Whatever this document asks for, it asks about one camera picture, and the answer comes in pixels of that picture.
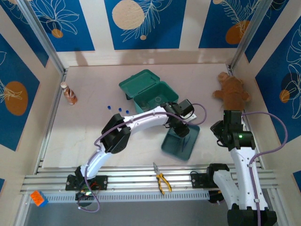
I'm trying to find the blue plastic tweezers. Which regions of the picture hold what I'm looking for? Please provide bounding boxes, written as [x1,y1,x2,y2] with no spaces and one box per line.
[180,137,192,151]

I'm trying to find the green divided tray insert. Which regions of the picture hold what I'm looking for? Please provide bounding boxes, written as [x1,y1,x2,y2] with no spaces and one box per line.
[161,123,201,162]

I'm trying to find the green plastic toolbox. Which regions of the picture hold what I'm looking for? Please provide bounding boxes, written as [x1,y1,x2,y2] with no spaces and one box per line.
[119,69,179,113]

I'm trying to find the brown plush toy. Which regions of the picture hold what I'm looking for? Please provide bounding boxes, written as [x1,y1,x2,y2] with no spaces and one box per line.
[212,72,252,111]

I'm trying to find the yellow black pliers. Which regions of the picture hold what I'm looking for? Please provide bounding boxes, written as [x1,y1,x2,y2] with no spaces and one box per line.
[152,161,173,195]

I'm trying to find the black controller board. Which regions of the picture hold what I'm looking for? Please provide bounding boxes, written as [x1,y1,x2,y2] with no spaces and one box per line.
[208,190,226,204]
[75,191,95,201]

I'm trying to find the brown white patterned bottle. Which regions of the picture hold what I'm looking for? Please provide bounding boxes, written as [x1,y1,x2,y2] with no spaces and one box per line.
[60,81,78,106]

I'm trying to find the orange blue toy brick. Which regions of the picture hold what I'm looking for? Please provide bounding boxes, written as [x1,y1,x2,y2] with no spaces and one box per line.
[30,190,49,208]

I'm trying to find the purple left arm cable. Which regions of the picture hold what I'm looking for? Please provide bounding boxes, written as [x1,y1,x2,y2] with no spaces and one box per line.
[77,103,207,212]

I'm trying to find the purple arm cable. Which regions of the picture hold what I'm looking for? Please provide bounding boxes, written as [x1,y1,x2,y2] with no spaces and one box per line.
[217,112,289,226]
[77,103,207,212]

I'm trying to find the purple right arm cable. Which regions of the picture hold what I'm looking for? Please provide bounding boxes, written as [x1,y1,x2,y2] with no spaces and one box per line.
[217,112,289,226]

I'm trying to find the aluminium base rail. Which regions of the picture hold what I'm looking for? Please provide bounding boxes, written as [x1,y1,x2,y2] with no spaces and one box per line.
[20,164,279,196]

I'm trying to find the white slotted cable duct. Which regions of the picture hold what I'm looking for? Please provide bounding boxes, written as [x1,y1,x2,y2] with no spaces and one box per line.
[42,190,210,203]

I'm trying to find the aluminium frame post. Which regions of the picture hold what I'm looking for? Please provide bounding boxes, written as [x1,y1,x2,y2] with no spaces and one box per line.
[227,0,277,71]
[16,0,68,76]

